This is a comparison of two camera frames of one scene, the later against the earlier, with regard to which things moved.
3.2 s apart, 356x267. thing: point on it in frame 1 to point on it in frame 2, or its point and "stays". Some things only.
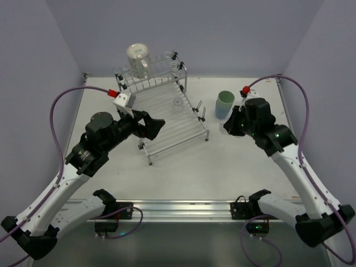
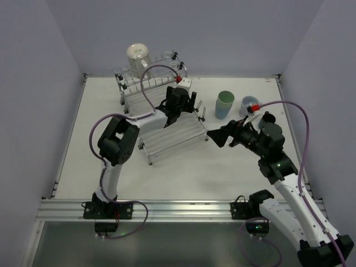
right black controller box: [258, 228] stays
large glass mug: [139, 64] stays
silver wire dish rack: [161, 84] stays
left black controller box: [105, 226] stays
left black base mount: [112, 207] stays
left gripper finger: [152, 125] to [192, 101]
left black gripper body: [139, 122] to [189, 100]
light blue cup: [222, 109] stays
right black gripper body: [235, 122] to [234, 133]
